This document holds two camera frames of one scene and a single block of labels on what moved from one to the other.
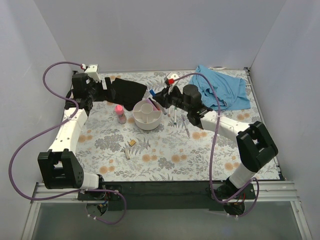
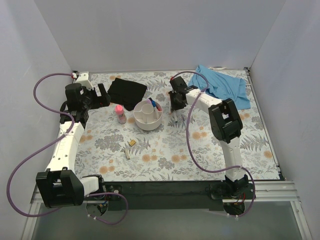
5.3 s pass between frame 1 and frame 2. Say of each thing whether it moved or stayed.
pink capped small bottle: stayed
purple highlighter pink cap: stayed
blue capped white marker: moved
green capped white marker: stayed
